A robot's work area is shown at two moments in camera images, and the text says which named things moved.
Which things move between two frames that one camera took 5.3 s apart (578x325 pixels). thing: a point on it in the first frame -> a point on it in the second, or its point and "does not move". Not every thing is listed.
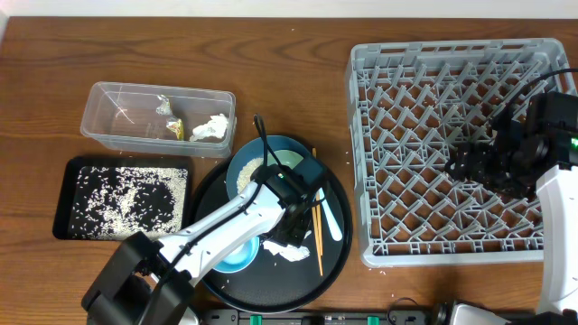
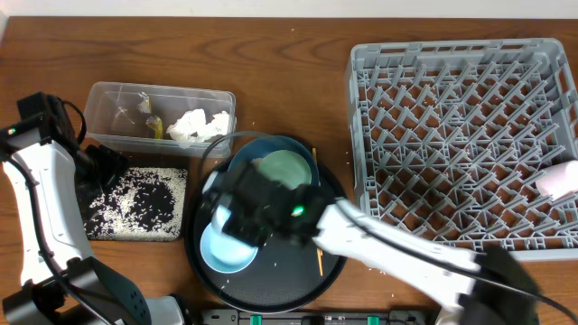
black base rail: (272, 317) does not move
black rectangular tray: (118, 198) does not move
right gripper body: (492, 169) -> (256, 229)
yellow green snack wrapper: (178, 127) -> (155, 123)
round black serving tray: (275, 284) does not move
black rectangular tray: (111, 200) does not move
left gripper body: (294, 236) -> (99, 168)
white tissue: (216, 126) does not move
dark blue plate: (257, 149) does not move
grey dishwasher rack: (414, 106) does not move
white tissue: (290, 252) -> (189, 127)
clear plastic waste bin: (161, 118) does not move
